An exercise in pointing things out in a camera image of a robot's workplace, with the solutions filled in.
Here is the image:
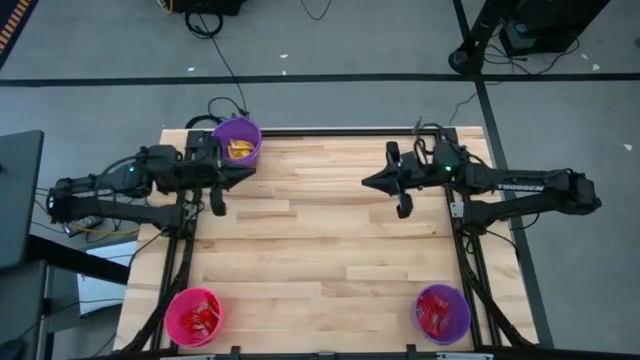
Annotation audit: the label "black coiled floor cable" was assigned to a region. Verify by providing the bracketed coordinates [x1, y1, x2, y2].
[183, 8, 250, 119]

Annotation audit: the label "black support beam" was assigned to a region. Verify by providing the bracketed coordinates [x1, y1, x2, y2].
[27, 233, 132, 286]

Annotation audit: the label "black stand base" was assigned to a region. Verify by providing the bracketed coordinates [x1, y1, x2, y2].
[448, 0, 504, 76]

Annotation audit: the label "red KitKat candy bar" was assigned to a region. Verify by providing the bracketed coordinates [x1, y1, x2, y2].
[180, 312, 209, 335]
[422, 293, 451, 319]
[417, 312, 446, 338]
[197, 299, 221, 326]

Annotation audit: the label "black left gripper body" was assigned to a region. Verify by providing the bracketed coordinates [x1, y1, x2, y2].
[184, 130, 228, 217]

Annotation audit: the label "thick black cable arc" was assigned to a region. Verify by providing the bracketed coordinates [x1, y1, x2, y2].
[184, 114, 224, 130]

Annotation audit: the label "grey electronics box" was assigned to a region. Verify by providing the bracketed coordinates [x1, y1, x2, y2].
[502, 19, 539, 49]

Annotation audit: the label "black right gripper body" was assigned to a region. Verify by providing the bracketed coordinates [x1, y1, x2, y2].
[386, 141, 445, 220]

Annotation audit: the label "white panel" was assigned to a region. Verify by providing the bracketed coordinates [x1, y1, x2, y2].
[77, 239, 139, 317]

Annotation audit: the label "pink plastic bucket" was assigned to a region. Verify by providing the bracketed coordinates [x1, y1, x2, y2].
[163, 286, 226, 348]

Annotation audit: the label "black equipment cabinet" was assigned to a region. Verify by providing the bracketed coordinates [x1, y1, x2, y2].
[499, 0, 612, 57]

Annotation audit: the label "black box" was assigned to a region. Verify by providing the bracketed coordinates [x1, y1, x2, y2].
[169, 0, 247, 16]

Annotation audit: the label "purple monster face bucket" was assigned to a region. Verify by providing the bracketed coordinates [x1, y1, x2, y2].
[211, 116, 263, 169]

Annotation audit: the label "grey desk top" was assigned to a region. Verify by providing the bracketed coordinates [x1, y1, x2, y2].
[0, 129, 45, 270]

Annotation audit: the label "dark grey cabinet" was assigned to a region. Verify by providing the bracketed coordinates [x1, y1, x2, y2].
[0, 259, 51, 360]

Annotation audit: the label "black mat orange stripes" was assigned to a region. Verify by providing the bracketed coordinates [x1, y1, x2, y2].
[0, 0, 40, 69]

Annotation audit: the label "purple plastic bucket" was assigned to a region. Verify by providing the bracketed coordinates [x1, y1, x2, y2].
[411, 283, 472, 346]

